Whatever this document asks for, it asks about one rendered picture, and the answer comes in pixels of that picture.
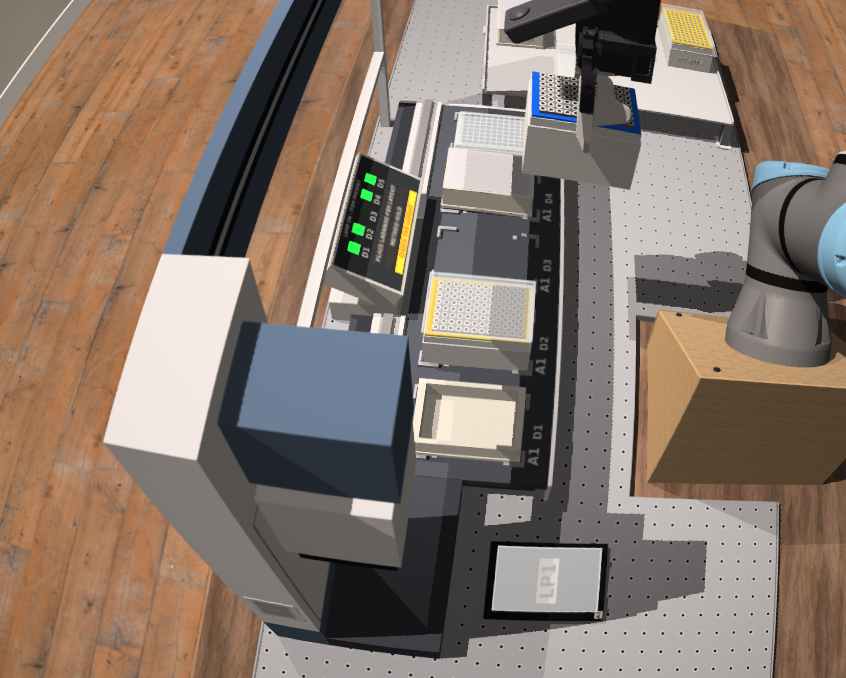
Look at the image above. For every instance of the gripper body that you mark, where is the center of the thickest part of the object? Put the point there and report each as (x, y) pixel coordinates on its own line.
(629, 30)

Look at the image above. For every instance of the light grey rectangular panel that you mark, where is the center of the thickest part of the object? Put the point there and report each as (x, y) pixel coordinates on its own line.
(547, 579)

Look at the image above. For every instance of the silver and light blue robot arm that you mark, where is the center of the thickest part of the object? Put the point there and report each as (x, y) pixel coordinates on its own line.
(797, 229)

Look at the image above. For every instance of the cream one-well reservoir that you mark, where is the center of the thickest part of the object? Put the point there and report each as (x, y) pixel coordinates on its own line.
(482, 414)

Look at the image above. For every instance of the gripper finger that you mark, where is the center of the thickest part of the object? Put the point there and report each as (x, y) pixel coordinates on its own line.
(604, 110)
(577, 72)

